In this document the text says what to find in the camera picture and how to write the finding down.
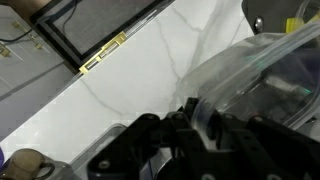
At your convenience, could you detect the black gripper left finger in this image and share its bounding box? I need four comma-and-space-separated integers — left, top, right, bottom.
87, 97, 202, 180

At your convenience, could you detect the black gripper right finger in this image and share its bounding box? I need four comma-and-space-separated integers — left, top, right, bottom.
206, 111, 320, 180

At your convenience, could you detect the brown glass mug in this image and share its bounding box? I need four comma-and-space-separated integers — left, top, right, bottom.
1, 148, 56, 180

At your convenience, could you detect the metal sink drain stopper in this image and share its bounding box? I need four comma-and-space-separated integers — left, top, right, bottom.
254, 15, 265, 32

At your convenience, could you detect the white lower cabinet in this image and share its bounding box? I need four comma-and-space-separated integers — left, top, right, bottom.
0, 4, 83, 141

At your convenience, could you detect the black framed panel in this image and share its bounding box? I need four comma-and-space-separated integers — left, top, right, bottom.
30, 0, 176, 73

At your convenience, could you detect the stainless steel sink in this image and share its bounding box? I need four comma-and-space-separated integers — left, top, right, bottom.
241, 0, 320, 36

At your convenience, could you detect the clear glass bowl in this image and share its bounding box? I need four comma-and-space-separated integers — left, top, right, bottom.
294, 0, 320, 26

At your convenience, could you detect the long gold drawer handle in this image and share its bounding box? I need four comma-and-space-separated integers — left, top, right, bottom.
79, 31, 128, 75

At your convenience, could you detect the cabinet door handle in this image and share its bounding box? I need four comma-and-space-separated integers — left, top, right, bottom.
11, 21, 45, 52

